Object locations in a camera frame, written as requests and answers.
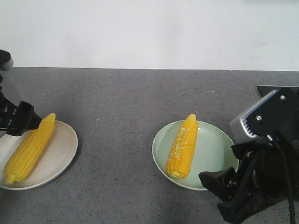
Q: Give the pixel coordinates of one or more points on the yellow corn cob with spots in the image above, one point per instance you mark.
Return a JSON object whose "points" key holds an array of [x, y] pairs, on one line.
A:
{"points": [[182, 151]]}

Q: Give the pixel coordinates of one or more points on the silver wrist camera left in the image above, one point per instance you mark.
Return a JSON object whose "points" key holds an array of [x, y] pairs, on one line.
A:
{"points": [[6, 61]]}

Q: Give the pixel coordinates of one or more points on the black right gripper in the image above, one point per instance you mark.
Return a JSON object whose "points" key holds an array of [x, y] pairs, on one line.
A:
{"points": [[267, 175]]}

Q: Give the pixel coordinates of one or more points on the white round plate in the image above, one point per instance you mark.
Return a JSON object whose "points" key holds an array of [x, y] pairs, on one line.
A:
{"points": [[57, 156]]}

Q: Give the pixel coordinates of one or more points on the green round plate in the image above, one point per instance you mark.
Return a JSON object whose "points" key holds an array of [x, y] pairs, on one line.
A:
{"points": [[212, 153]]}

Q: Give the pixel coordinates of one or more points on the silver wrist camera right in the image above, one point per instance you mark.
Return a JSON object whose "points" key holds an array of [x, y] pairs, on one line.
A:
{"points": [[265, 116]]}

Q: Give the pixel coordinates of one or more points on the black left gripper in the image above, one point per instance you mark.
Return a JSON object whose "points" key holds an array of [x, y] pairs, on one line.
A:
{"points": [[16, 120]]}

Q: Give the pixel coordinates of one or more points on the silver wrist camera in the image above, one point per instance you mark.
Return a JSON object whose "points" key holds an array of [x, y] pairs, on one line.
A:
{"points": [[265, 116], [6, 61]]}

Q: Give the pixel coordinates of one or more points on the bright yellow corn cob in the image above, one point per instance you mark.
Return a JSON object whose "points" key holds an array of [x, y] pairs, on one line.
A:
{"points": [[28, 153]]}

